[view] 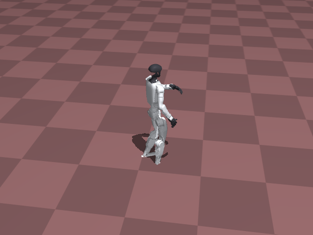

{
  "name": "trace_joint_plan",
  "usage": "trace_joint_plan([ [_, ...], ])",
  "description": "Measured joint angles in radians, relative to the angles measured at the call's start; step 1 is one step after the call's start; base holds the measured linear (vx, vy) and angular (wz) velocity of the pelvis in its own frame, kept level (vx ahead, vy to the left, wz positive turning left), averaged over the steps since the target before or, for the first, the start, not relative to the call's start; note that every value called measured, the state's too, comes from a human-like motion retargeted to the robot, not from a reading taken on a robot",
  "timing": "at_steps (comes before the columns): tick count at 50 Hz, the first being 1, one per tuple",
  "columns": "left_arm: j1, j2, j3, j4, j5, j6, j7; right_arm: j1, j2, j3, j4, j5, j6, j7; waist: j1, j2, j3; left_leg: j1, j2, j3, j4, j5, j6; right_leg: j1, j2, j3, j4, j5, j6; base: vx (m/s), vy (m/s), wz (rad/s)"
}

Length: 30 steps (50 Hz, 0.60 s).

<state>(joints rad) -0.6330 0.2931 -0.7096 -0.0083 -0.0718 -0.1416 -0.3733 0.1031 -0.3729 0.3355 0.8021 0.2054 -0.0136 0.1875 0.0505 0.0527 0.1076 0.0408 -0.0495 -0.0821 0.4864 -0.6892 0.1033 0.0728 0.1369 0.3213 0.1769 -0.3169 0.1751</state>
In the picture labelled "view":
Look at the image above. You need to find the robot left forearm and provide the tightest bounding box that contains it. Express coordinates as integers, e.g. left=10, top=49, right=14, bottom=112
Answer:
left=162, top=84, right=172, bottom=90

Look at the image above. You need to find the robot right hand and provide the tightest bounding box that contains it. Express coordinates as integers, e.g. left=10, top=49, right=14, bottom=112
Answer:
left=168, top=118, right=177, bottom=128

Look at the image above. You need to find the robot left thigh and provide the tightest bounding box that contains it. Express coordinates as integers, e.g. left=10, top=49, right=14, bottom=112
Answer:
left=148, top=110, right=158, bottom=139

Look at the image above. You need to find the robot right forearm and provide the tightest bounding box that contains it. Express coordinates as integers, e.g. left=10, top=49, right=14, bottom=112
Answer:
left=161, top=105, right=173, bottom=121

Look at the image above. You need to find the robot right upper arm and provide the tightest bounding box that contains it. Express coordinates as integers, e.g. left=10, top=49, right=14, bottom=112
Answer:
left=156, top=85, right=164, bottom=110

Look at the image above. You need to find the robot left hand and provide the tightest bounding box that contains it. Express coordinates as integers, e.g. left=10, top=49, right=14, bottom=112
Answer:
left=169, top=84, right=182, bottom=94

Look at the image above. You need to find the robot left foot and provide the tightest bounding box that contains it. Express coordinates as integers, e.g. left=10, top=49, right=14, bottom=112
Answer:
left=141, top=152, right=155, bottom=157

